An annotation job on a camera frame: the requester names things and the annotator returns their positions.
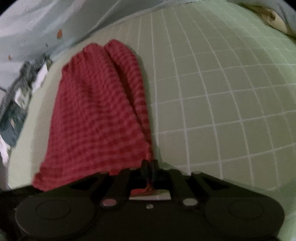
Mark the dark blue plaid cloth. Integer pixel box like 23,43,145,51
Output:
1,54,52,147

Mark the light blue printed bedsheet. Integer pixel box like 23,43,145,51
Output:
1,1,295,94

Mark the red checked cloth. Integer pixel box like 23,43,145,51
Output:
32,39,153,191

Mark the green grid cutting mat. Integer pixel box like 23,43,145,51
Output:
8,1,295,240

